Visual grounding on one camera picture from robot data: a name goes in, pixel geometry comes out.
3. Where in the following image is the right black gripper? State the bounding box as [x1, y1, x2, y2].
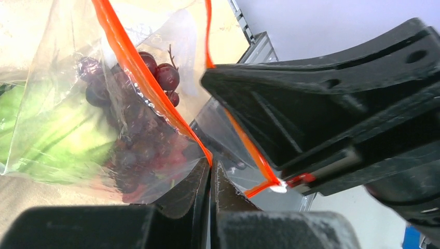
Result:
[201, 18, 439, 241]

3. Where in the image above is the clear zip top bag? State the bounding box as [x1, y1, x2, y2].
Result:
[0, 0, 290, 205]

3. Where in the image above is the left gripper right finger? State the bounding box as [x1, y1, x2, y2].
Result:
[210, 160, 361, 248]

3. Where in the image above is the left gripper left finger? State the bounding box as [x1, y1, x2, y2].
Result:
[1, 159, 211, 248]

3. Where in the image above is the green cabbage head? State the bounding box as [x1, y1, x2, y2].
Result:
[1, 82, 119, 184]

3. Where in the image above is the red grape bunch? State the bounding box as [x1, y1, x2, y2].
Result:
[77, 57, 205, 204]

